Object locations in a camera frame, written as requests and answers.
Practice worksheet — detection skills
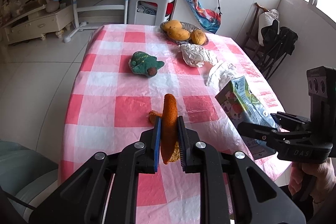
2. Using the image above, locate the long orange peel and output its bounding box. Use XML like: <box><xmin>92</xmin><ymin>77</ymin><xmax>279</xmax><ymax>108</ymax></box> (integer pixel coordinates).
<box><xmin>161</xmin><ymin>94</ymin><xmax>179</xmax><ymax>164</ymax></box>

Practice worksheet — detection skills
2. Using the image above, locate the orange peel piece curled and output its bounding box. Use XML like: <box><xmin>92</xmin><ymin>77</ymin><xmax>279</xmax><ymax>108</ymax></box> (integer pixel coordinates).
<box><xmin>148</xmin><ymin>110</ymin><xmax>162</xmax><ymax>125</ymax></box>

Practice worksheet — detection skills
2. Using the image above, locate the blue green milk carton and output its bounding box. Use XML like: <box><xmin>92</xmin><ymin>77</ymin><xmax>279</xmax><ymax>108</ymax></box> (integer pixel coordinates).
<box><xmin>215</xmin><ymin>76</ymin><xmax>278</xmax><ymax>160</ymax></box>

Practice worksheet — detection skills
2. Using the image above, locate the white paper napkin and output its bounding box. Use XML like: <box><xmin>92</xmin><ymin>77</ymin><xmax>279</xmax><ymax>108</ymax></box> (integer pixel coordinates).
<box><xmin>206</xmin><ymin>61</ymin><xmax>238</xmax><ymax>90</ymax></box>

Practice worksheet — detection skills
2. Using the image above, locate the white plastic bag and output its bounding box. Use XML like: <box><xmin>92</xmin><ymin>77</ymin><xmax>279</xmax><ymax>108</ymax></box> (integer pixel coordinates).
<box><xmin>179</xmin><ymin>44</ymin><xmax>219</xmax><ymax>68</ymax></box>

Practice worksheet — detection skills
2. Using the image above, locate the green knitted toy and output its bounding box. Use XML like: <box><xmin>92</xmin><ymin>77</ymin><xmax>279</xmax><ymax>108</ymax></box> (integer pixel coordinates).
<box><xmin>129</xmin><ymin>51</ymin><xmax>165</xmax><ymax>78</ymax></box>

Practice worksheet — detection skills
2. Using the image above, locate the person's right hand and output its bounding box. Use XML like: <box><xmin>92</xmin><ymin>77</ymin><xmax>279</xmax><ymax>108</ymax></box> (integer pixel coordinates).
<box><xmin>288</xmin><ymin>158</ymin><xmax>335</xmax><ymax>214</ymax></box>

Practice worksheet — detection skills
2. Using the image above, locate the black folded chair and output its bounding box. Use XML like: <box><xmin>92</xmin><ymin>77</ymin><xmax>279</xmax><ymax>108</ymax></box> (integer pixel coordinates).
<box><xmin>255</xmin><ymin>20</ymin><xmax>298</xmax><ymax>80</ymax></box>

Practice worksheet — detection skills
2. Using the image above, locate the pink checkered tablecloth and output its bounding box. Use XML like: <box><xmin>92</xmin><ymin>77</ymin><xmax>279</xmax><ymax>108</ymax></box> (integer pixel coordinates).
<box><xmin>59</xmin><ymin>24</ymin><xmax>284</xmax><ymax>223</ymax></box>

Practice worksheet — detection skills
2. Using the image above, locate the wooden chair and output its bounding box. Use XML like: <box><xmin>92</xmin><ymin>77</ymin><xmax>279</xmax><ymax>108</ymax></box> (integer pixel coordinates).
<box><xmin>243</xmin><ymin>2</ymin><xmax>270</xmax><ymax>53</ymax></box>

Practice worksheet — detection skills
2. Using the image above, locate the yellow mango right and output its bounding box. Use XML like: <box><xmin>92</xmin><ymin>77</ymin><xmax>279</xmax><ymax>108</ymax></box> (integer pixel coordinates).
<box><xmin>190</xmin><ymin>30</ymin><xmax>207</xmax><ymax>45</ymax></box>

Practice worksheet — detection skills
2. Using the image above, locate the yellow mango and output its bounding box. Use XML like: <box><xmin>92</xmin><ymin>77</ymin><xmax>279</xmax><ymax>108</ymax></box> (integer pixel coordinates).
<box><xmin>161</xmin><ymin>20</ymin><xmax>182</xmax><ymax>32</ymax></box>
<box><xmin>167</xmin><ymin>28</ymin><xmax>190</xmax><ymax>41</ymax></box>
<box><xmin>190</xmin><ymin>30</ymin><xmax>207</xmax><ymax>45</ymax></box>

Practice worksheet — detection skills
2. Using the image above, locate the yellow mango front left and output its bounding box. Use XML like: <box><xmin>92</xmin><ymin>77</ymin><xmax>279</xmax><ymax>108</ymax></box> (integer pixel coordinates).
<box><xmin>167</xmin><ymin>28</ymin><xmax>190</xmax><ymax>41</ymax></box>

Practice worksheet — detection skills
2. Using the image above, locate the white sack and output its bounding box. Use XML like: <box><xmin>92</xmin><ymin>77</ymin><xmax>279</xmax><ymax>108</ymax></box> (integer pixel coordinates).
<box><xmin>257</xmin><ymin>9</ymin><xmax>280</xmax><ymax>47</ymax></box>

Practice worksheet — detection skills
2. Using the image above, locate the yellow mango rear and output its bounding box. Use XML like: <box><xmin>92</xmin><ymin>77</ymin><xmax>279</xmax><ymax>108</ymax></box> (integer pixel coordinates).
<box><xmin>161</xmin><ymin>20</ymin><xmax>182</xmax><ymax>32</ymax></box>

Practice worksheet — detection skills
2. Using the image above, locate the colourful hanging bag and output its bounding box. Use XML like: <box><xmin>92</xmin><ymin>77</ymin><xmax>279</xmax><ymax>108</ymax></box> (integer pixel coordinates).
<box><xmin>176</xmin><ymin>0</ymin><xmax>223</xmax><ymax>34</ymax></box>

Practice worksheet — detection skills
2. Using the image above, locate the grey green chair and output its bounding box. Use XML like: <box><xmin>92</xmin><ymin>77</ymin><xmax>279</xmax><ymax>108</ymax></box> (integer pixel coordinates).
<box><xmin>1</xmin><ymin>141</ymin><xmax>58</xmax><ymax>223</ymax></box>

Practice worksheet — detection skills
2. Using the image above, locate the white plastic stool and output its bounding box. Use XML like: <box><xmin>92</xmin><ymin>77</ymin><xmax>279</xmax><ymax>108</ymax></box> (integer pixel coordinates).
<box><xmin>127</xmin><ymin>0</ymin><xmax>175</xmax><ymax>26</ymax></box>

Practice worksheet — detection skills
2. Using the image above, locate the cream tv stand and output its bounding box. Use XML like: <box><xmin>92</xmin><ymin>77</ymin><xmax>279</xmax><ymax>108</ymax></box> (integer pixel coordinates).
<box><xmin>1</xmin><ymin>5</ymin><xmax>74</xmax><ymax>45</ymax></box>

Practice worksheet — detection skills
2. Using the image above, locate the beige kettlebell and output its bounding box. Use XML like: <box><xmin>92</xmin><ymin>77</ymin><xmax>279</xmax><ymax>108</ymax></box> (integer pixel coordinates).
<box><xmin>46</xmin><ymin>0</ymin><xmax>60</xmax><ymax>13</ymax></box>

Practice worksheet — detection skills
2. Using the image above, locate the dark wire fruit basket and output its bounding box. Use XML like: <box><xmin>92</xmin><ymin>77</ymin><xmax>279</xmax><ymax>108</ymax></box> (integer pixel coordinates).
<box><xmin>160</xmin><ymin>20</ymin><xmax>209</xmax><ymax>46</ymax></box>

